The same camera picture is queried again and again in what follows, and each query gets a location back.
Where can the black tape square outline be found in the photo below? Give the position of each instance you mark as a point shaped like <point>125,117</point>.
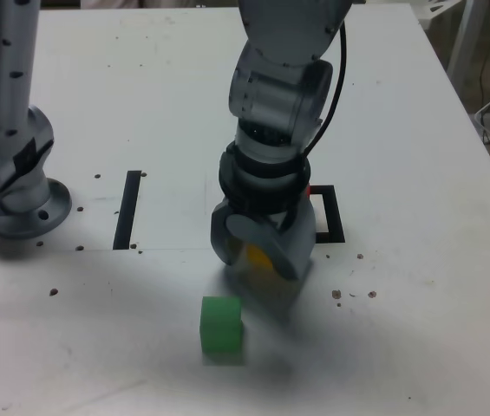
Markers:
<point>333,216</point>

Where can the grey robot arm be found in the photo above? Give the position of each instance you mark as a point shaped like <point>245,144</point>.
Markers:
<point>279,99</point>

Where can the black tape strip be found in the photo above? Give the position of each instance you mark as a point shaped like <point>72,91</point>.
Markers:
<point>126,212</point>

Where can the yellow cube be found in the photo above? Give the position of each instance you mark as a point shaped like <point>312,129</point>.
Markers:
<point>256,255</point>

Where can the white metal frame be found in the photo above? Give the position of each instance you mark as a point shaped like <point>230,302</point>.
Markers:
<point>461,34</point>

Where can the green cube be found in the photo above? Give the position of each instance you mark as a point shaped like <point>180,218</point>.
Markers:
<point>220,323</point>

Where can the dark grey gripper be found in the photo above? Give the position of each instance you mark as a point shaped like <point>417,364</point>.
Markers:
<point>281,220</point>

